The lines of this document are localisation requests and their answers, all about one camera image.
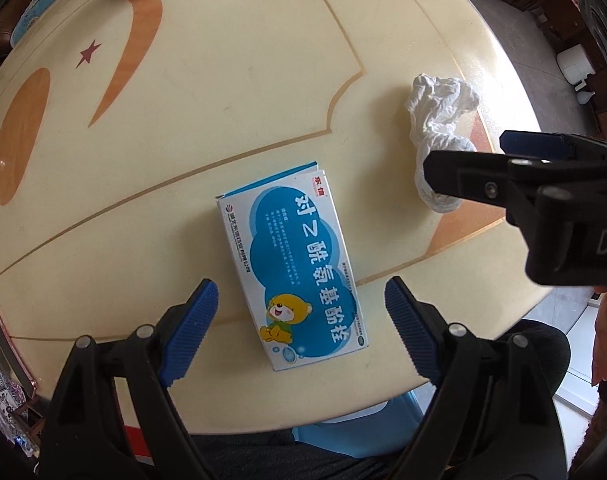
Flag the red plastic object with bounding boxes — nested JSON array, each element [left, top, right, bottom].
[[124, 422, 152, 461]]

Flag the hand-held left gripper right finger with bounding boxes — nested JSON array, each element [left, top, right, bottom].
[[385, 276, 569, 480]]

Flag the patterned cloth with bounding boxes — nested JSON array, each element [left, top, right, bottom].
[[0, 330, 39, 461]]

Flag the white plastic device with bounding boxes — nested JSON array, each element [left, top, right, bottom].
[[556, 45, 595, 83]]

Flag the white tissue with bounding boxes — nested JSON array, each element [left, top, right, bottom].
[[404, 74, 484, 213]]

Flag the person's dark trousers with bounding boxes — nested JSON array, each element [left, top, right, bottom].
[[188, 320, 571, 480]]

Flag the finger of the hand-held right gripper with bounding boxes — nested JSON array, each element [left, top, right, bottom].
[[500, 130, 607, 161], [422, 150, 539, 209]]

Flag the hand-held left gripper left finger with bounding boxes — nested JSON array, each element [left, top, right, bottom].
[[34, 278, 219, 480]]

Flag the blue floral cloth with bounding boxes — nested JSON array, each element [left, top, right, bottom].
[[11, 0, 92, 46]]

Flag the blue white medicine box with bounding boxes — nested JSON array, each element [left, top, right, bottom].
[[215, 161, 370, 372]]

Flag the blue plastic stool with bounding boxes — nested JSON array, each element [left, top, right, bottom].
[[291, 390, 427, 458]]

